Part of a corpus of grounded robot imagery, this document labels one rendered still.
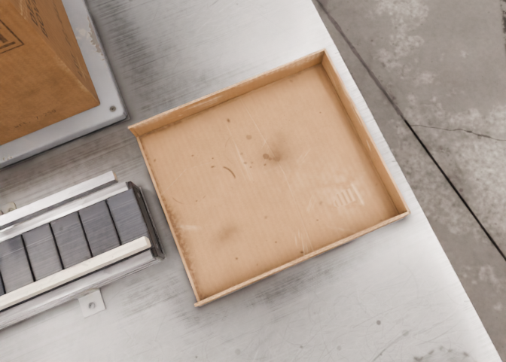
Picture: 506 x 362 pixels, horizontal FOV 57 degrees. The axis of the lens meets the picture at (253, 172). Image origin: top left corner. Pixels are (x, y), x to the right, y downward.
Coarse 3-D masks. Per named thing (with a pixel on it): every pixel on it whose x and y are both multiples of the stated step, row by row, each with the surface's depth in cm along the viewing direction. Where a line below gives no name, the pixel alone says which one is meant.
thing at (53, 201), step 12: (96, 180) 53; (108, 180) 53; (60, 192) 53; (72, 192) 53; (84, 192) 53; (36, 204) 52; (48, 204) 52; (60, 204) 53; (0, 216) 52; (12, 216) 52; (24, 216) 52; (0, 228) 52
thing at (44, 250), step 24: (72, 216) 60; (96, 216) 60; (120, 216) 60; (24, 240) 60; (48, 240) 60; (72, 240) 59; (96, 240) 59; (120, 240) 59; (0, 264) 59; (24, 264) 59; (48, 264) 59; (72, 264) 59; (0, 288) 58
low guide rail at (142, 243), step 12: (144, 240) 56; (108, 252) 55; (120, 252) 55; (132, 252) 56; (84, 264) 55; (96, 264) 55; (108, 264) 57; (48, 276) 55; (60, 276) 55; (72, 276) 55; (24, 288) 55; (36, 288) 55; (48, 288) 56; (0, 300) 54; (12, 300) 54
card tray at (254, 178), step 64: (320, 64) 70; (192, 128) 68; (256, 128) 67; (320, 128) 67; (192, 192) 65; (256, 192) 65; (320, 192) 65; (384, 192) 64; (192, 256) 63; (256, 256) 63
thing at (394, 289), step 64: (128, 0) 74; (192, 0) 74; (256, 0) 73; (128, 64) 71; (192, 64) 71; (256, 64) 70; (128, 128) 68; (0, 192) 67; (320, 256) 63; (384, 256) 62; (64, 320) 62; (128, 320) 61; (192, 320) 61; (256, 320) 61; (320, 320) 61; (384, 320) 60; (448, 320) 60
